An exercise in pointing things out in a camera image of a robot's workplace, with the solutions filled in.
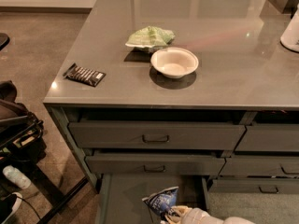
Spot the middle left grey drawer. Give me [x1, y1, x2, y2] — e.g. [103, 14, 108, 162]
[85, 150, 225, 175]

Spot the blue chip bag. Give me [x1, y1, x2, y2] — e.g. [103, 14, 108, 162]
[142, 187, 178, 217]

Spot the clear plastic bottle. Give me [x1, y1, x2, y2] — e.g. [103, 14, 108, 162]
[3, 165, 31, 189]

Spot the white paper bowl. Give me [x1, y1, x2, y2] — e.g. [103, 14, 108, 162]
[150, 48, 199, 78]

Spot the green chip bag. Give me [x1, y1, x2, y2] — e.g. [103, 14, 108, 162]
[125, 26, 175, 49]

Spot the top left grey drawer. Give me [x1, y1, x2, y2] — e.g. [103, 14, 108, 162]
[68, 110, 245, 150]

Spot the black snack bar wrapper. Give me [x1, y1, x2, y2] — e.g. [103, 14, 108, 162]
[63, 63, 106, 87]

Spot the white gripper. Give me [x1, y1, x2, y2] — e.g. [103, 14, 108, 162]
[160, 205, 223, 224]

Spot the grey drawer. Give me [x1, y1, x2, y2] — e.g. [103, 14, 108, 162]
[68, 110, 245, 150]
[221, 155, 299, 177]
[209, 178, 299, 194]
[236, 111, 299, 152]
[85, 150, 225, 175]

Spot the grey counter cabinet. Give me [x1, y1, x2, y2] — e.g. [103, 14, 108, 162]
[44, 0, 299, 187]

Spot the bottom right grey drawer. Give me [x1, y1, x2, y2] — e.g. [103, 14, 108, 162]
[209, 178, 299, 194]

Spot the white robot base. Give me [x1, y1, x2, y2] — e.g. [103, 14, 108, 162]
[280, 4, 299, 52]

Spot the top right grey drawer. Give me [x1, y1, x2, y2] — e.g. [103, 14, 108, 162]
[236, 111, 299, 152]

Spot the middle right grey drawer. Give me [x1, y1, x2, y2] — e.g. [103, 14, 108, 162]
[221, 155, 299, 177]

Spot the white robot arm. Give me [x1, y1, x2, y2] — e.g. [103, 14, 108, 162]
[164, 205, 254, 224]

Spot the bottom left open drawer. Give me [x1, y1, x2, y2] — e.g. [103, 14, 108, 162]
[95, 174, 209, 224]

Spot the white bucket with cable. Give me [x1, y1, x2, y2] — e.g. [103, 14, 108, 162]
[0, 192, 22, 224]

